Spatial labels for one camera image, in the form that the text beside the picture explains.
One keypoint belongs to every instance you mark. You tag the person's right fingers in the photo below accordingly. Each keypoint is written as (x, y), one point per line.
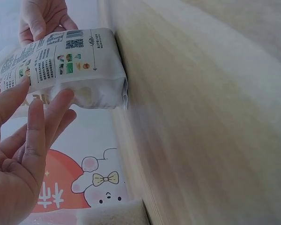
(38, 30)

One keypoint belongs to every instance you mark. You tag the person's right hand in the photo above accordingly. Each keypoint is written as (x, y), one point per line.
(42, 16)

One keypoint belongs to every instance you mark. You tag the white printed plastic bag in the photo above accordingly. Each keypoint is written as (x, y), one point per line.
(79, 61)

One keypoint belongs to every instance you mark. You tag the person's left hand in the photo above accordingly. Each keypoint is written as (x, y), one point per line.
(11, 187)

